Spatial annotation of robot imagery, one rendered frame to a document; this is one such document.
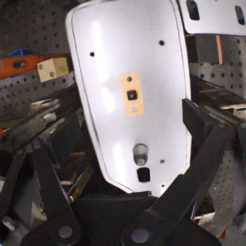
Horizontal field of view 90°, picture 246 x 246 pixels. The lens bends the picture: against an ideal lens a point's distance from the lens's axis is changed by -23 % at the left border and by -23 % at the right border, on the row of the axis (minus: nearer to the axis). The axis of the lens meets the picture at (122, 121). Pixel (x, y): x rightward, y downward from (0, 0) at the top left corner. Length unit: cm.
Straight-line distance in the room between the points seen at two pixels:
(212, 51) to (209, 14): 8
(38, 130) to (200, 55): 33
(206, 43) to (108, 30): 20
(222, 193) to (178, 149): 79
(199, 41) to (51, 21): 56
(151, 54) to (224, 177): 84
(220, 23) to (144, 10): 16
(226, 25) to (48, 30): 62
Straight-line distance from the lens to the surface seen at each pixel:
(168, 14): 32
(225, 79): 71
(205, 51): 35
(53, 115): 28
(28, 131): 25
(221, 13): 36
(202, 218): 55
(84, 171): 39
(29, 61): 28
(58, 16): 70
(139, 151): 32
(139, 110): 31
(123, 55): 30
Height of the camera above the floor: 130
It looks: 67 degrees down
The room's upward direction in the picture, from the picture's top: 169 degrees counter-clockwise
